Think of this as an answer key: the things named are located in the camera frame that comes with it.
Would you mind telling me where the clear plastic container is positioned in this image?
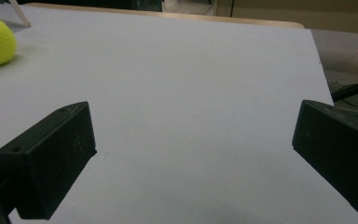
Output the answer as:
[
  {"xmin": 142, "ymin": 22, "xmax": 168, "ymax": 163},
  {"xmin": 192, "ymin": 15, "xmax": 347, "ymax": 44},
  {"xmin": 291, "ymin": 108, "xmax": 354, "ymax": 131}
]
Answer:
[{"xmin": 0, "ymin": 0, "xmax": 32, "ymax": 29}]

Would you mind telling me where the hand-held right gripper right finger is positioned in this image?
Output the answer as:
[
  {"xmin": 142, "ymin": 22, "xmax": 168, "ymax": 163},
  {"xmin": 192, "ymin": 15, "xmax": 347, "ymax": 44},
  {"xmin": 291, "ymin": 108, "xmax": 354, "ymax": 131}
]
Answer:
[{"xmin": 291, "ymin": 99, "xmax": 358, "ymax": 215}]

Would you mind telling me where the black metal stand leg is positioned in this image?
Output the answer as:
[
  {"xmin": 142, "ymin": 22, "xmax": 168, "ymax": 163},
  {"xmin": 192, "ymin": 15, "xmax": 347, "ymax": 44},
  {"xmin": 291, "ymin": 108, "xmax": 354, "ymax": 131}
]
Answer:
[{"xmin": 331, "ymin": 77, "xmax": 358, "ymax": 103}]

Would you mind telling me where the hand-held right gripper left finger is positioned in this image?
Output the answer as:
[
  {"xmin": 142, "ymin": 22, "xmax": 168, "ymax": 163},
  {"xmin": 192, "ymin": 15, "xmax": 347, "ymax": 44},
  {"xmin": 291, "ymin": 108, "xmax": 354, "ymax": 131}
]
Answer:
[{"xmin": 0, "ymin": 101, "xmax": 98, "ymax": 220}]

